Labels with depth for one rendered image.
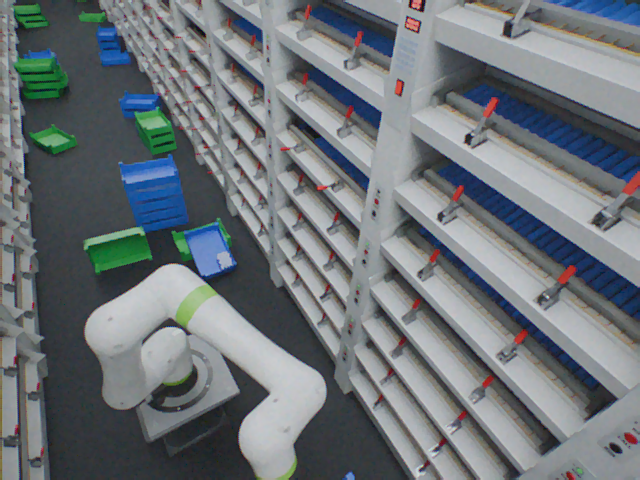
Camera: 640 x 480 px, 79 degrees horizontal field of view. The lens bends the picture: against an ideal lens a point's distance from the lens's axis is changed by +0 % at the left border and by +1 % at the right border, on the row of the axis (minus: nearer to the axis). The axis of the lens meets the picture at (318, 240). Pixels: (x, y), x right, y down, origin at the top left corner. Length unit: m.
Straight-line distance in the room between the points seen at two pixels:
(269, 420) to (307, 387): 0.11
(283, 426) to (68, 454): 1.25
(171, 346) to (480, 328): 0.94
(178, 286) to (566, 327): 0.83
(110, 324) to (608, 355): 0.97
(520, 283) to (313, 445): 1.19
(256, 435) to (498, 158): 0.69
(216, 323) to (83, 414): 1.15
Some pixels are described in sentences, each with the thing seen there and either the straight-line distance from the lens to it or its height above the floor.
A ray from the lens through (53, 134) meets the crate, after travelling 4.01.
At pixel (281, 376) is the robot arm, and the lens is 0.91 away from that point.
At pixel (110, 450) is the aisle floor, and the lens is 1.92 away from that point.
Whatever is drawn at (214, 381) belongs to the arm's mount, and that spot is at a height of 0.30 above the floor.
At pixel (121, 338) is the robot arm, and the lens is 0.99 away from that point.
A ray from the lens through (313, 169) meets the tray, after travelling 1.39.
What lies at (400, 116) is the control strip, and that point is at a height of 1.31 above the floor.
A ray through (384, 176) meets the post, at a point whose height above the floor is 1.14.
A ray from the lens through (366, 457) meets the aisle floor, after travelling 1.80.
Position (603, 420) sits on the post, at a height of 1.04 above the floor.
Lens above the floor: 1.69
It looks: 43 degrees down
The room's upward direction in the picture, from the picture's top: 5 degrees clockwise
